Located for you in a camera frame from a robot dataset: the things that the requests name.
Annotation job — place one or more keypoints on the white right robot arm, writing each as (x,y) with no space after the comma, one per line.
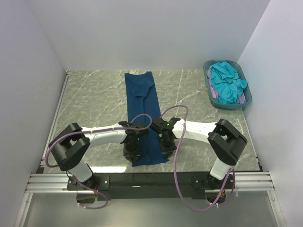
(226,141)

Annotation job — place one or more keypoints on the aluminium frame rail left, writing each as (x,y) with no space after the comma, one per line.
(42,162)

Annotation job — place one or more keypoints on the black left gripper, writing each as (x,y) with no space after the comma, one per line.
(132,156)

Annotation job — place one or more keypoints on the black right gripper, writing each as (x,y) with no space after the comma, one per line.
(168,152)

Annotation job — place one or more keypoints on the aluminium frame rail front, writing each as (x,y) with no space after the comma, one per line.
(243,181)

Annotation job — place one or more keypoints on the turquoise t-shirt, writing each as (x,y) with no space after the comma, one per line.
(226,81)

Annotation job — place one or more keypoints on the black base crossbar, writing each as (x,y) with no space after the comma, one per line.
(154,185)

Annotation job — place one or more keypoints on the aluminium frame rail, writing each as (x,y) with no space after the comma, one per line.
(243,181)
(42,162)

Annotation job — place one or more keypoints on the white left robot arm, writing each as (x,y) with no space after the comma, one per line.
(69,147)

